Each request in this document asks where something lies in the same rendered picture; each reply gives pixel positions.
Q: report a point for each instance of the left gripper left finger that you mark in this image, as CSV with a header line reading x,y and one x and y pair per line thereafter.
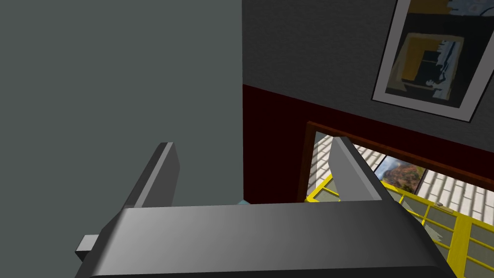
x,y
156,177

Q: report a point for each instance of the white framed abstract picture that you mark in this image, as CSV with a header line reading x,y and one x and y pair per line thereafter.
x,y
432,58

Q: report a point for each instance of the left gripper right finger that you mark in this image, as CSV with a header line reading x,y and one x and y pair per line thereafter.
x,y
353,173

